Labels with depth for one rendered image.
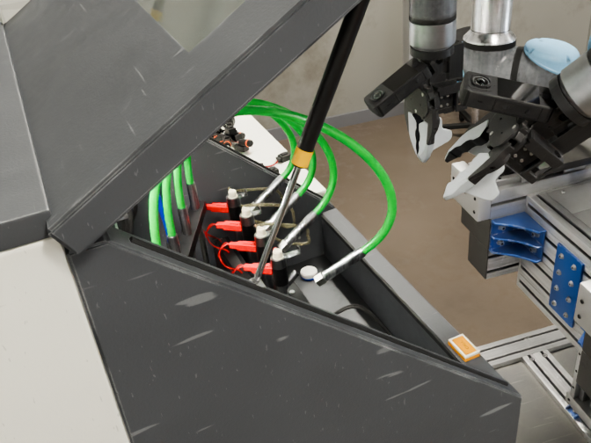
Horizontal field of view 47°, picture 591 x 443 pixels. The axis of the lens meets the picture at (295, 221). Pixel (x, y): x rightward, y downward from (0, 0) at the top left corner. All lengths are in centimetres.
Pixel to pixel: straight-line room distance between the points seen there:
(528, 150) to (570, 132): 6
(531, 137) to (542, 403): 136
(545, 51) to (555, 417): 107
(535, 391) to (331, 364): 139
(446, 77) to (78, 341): 75
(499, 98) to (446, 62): 31
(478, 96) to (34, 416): 63
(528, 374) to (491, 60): 105
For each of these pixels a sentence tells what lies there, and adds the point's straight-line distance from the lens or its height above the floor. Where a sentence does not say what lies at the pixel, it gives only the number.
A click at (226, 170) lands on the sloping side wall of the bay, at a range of 143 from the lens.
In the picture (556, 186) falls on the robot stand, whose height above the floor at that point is 95.
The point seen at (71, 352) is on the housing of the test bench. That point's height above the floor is 134.
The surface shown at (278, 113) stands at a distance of 95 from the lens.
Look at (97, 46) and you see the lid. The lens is 87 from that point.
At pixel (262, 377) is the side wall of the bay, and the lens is 83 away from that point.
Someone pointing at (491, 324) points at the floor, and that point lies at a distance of 270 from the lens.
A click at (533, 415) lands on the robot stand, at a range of 213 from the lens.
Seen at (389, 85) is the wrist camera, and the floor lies 136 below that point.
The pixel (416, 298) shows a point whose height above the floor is 95.
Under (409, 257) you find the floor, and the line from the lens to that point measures 301.
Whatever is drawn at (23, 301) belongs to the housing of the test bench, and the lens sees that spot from 68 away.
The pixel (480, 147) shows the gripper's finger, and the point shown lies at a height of 134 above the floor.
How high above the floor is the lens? 180
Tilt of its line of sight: 33 degrees down
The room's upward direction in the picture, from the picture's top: 6 degrees counter-clockwise
